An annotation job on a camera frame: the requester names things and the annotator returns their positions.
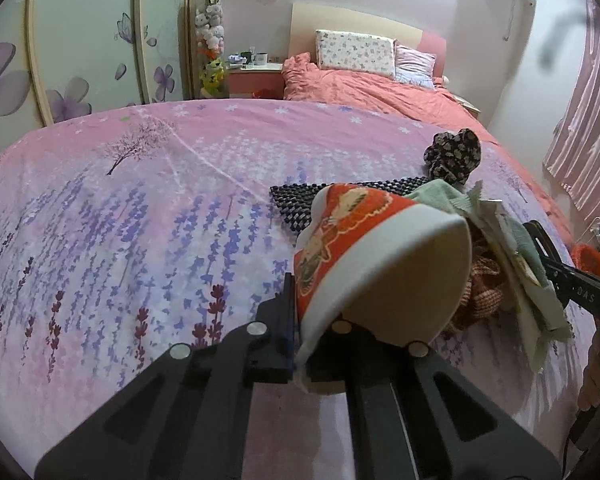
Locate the cream and pink headboard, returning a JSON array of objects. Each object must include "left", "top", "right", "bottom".
[{"left": 291, "top": 2, "right": 448, "bottom": 78}]

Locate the stack of fabric swatches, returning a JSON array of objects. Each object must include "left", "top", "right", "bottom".
[{"left": 465, "top": 180, "right": 573, "bottom": 373}]

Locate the pink striped pillow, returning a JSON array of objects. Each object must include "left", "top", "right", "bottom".
[{"left": 394, "top": 44, "right": 438, "bottom": 90}]

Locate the pink nightstand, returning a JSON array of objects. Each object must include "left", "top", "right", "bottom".
[{"left": 227, "top": 62, "right": 285, "bottom": 101}]

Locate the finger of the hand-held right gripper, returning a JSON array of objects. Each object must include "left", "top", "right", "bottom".
[{"left": 522, "top": 220, "right": 600, "bottom": 318}]

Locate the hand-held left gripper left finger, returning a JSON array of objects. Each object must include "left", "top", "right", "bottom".
[{"left": 34, "top": 272, "right": 301, "bottom": 480}]

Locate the orange quilt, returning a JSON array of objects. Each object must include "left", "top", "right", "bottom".
[{"left": 281, "top": 52, "right": 573, "bottom": 241}]

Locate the flower printed wardrobe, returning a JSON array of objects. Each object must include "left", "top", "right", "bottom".
[{"left": 0, "top": 0, "right": 193, "bottom": 166}]

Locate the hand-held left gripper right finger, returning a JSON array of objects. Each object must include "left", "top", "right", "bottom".
[{"left": 305, "top": 320, "right": 563, "bottom": 480}]

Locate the orange basket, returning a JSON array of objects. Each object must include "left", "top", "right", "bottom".
[{"left": 570, "top": 244, "right": 600, "bottom": 281}]

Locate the light green cloth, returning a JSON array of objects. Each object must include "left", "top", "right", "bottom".
[{"left": 405, "top": 181, "right": 468, "bottom": 217}]

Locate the red and white paper cup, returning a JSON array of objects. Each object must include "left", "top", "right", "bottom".
[{"left": 292, "top": 183, "right": 473, "bottom": 395}]

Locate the pink striped curtain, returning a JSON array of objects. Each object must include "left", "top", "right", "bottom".
[{"left": 542, "top": 0, "right": 600, "bottom": 223}]

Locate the black mesh mat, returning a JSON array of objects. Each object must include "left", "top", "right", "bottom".
[{"left": 270, "top": 176, "right": 433, "bottom": 238}]

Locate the white floral pillow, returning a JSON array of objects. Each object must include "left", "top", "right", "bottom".
[{"left": 314, "top": 29, "right": 397, "bottom": 80}]

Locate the dark floral scrunchie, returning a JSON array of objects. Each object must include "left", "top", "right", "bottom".
[{"left": 422, "top": 129, "right": 482, "bottom": 186}]

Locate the clear column of plush toys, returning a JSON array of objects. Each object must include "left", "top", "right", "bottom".
[{"left": 194, "top": 0, "right": 229, "bottom": 100}]

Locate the light wooden bedside table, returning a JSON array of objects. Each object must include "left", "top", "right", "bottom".
[{"left": 452, "top": 94, "right": 481, "bottom": 118}]

